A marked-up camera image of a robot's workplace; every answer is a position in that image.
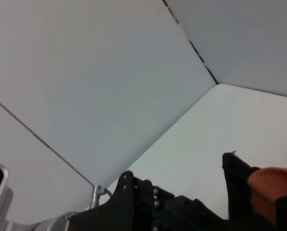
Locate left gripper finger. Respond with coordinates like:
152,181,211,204
133,178,176,231

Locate black canvas food bag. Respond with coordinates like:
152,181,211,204
173,151,287,231

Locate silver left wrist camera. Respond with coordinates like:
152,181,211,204
0,163,14,218

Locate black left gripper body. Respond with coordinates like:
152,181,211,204
70,170,135,231

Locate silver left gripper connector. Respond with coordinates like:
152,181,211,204
89,184,113,210

